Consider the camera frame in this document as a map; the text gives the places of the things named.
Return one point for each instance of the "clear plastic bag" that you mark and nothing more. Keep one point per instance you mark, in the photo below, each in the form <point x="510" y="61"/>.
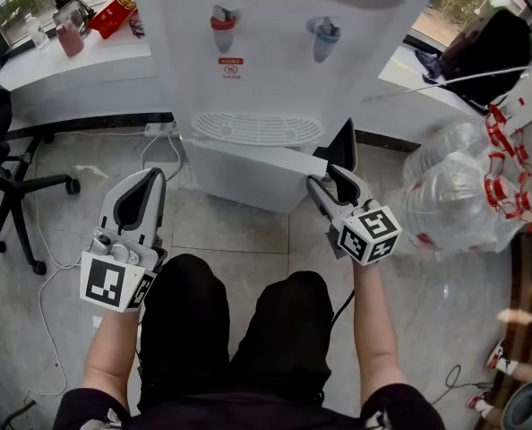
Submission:
<point x="449" y="195"/>

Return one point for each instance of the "dark grey cloth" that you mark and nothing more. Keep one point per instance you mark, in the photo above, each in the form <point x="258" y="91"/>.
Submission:
<point x="428" y="63"/>

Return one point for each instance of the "small clear glass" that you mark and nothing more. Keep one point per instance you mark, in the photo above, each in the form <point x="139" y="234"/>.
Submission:
<point x="40" y="38"/>

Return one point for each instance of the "black waste bin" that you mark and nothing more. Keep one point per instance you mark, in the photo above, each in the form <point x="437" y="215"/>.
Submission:
<point x="344" y="150"/>

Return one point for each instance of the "black backpack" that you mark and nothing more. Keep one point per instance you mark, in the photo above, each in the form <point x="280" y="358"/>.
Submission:
<point x="485" y="56"/>

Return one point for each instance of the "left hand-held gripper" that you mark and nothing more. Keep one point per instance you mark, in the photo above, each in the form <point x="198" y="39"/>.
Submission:
<point x="105" y="282"/>

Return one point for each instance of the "small bottle with red cap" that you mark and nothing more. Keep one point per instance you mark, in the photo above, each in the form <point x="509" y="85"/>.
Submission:
<point x="514" y="104"/>

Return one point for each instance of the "white water dispenser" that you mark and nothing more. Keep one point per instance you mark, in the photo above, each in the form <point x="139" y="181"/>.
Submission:
<point x="270" y="83"/>

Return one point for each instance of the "red cardboard box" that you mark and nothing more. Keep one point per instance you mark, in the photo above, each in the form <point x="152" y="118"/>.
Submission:
<point x="109" y="16"/>

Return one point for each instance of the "brown wooden board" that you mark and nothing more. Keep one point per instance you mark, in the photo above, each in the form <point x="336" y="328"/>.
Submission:
<point x="523" y="276"/>

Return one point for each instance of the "white power strip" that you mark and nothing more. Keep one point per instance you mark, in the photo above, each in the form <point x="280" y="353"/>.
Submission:
<point x="156" y="129"/>

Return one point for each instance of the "white window ledge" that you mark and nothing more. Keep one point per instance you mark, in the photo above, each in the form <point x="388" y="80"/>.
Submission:
<point x="91" y="88"/>

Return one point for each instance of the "blue dispenser tap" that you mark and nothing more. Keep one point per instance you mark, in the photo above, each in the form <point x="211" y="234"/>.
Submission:
<point x="324" y="45"/>

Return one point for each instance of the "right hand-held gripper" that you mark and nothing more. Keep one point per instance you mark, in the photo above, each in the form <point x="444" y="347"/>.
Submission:
<point x="369" y="235"/>

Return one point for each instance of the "red dispenser tap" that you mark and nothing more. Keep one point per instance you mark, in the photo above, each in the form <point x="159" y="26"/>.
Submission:
<point x="223" y="34"/>

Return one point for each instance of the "person's black trousers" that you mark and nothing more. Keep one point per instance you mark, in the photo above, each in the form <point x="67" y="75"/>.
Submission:
<point x="185" y="329"/>

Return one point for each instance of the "person's right forearm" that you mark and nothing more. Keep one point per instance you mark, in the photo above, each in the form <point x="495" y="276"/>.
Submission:
<point x="375" y="338"/>

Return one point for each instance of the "pink drink bottle black lid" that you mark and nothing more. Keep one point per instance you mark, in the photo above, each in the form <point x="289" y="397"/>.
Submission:
<point x="70" y="40"/>

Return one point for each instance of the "black office chair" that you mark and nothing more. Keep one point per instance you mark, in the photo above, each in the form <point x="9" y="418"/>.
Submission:
<point x="15" y="186"/>

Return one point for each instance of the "person's left forearm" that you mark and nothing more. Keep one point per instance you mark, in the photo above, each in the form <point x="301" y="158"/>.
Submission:
<point x="109" y="356"/>

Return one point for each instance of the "person's black shirt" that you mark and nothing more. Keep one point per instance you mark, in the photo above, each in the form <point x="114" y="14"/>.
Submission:
<point x="248" y="415"/>

